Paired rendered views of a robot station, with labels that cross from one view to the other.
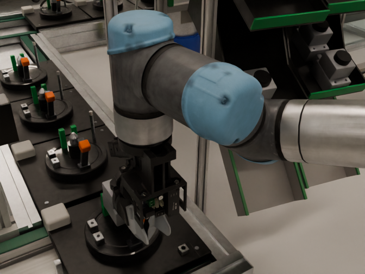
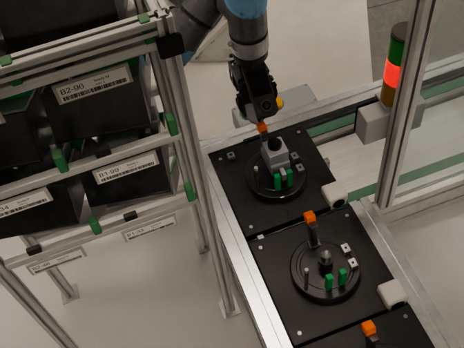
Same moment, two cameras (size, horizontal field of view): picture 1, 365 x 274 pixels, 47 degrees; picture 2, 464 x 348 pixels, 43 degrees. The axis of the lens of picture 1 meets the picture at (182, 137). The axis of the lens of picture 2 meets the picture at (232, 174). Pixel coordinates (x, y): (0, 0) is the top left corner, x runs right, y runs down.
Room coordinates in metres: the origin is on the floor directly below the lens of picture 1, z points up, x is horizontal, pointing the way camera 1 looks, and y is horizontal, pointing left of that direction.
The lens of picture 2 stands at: (1.33, 0.26, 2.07)
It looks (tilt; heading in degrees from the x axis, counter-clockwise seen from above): 54 degrees down; 198
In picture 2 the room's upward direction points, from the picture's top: 9 degrees counter-clockwise
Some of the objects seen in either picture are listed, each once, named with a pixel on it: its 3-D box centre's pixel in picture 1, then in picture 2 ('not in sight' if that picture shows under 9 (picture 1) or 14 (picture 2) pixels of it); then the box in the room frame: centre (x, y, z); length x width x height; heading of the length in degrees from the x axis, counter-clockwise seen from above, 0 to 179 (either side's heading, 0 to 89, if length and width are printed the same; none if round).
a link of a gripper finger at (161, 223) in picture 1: (159, 222); (247, 106); (0.47, 0.03, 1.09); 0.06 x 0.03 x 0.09; 31
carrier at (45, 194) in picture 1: (75, 147); (325, 261); (0.78, 0.24, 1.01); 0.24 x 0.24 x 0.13; 31
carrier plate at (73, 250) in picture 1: (123, 236); (276, 179); (0.56, 0.11, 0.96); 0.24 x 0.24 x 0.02; 31
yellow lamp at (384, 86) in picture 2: not in sight; (395, 88); (0.56, 0.33, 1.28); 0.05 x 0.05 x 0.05
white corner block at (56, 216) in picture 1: (56, 219); (334, 195); (0.60, 0.24, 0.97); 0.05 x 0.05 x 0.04; 31
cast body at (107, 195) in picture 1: (117, 193); (277, 156); (0.57, 0.11, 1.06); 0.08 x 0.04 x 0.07; 31
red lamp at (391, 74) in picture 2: not in sight; (400, 68); (0.56, 0.33, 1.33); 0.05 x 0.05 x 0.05
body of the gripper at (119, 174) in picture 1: (149, 172); (250, 68); (0.46, 0.05, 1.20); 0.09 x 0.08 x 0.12; 31
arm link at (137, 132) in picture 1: (146, 119); (248, 41); (0.47, 0.05, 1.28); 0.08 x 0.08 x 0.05
